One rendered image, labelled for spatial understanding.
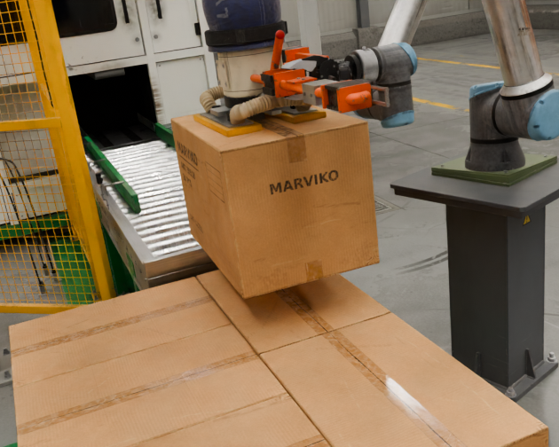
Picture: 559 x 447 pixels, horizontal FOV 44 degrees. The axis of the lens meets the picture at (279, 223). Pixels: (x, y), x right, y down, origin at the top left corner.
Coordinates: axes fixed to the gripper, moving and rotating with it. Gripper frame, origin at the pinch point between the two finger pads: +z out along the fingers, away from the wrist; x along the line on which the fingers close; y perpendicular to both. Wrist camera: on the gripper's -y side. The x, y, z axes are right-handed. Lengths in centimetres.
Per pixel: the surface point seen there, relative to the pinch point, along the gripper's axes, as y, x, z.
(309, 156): -4.1, -18.7, -1.6
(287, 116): 14.9, -11.5, -4.7
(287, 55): 53, 0, -23
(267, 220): -3.7, -32.7, 11.7
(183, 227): 104, -67, 11
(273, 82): -0.7, 0.7, 4.1
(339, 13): 926, -52, -495
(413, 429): -57, -65, 5
